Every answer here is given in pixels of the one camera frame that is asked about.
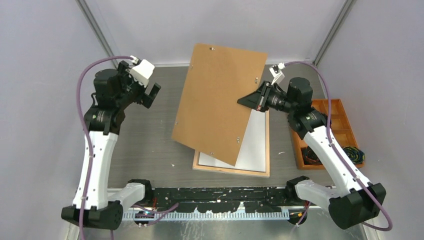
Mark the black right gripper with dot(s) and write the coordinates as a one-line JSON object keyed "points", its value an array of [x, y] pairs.
{"points": [[258, 99]]}

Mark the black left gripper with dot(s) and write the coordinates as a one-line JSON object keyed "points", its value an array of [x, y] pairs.
{"points": [[125, 76]]}

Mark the black yellow coiled roll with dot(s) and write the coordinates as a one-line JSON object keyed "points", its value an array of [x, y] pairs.
{"points": [[354, 154]]}

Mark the brown fibreboard backing board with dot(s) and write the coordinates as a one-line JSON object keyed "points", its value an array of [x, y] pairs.
{"points": [[208, 118]]}

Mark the light wooden picture frame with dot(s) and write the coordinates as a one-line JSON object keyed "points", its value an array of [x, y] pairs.
{"points": [[234, 172]]}

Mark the aluminium front rail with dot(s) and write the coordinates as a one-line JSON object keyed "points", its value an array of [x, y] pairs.
{"points": [[218, 215]]}

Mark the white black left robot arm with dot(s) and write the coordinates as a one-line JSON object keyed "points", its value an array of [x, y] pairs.
{"points": [[114, 90]]}

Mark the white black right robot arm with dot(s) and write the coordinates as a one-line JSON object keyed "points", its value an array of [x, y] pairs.
{"points": [[355, 199]]}

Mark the printed photo of people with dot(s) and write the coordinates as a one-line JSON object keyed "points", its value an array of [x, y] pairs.
{"points": [[254, 150]]}

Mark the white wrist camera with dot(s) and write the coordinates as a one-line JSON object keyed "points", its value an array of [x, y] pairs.
{"points": [[141, 71], [276, 71]]}

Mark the black coiled roll lower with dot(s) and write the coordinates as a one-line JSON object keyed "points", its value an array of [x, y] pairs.
{"points": [[309, 157]]}

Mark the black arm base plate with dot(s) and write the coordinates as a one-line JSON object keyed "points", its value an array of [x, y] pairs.
{"points": [[264, 199]]}

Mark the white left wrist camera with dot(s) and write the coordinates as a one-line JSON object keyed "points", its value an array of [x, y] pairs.
{"points": [[141, 71]]}

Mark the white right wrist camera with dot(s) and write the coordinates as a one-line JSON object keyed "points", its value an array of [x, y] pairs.
{"points": [[276, 71]]}

